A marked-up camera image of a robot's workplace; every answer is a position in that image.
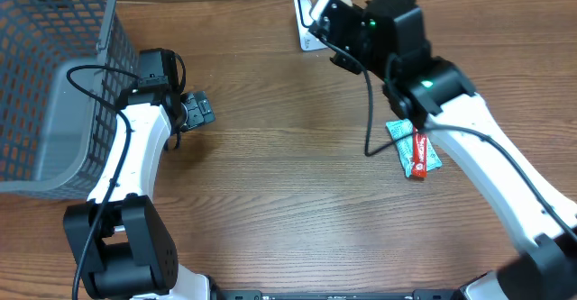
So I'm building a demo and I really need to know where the teal snack packet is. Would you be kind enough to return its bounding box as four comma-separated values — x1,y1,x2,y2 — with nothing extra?
386,120,443,177

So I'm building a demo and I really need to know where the red snack stick packet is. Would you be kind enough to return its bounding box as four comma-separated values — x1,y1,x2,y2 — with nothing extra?
411,128,428,178

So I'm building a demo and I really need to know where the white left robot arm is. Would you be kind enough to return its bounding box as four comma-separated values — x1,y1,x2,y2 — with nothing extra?
63,49,224,300

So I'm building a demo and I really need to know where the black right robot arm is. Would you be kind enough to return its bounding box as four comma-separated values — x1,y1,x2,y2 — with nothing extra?
309,0,576,299

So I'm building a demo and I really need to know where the grey plastic mesh basket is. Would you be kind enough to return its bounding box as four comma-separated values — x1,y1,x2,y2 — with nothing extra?
1,0,138,199

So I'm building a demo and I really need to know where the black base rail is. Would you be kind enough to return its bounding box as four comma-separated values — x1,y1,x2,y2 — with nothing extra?
212,289,466,300

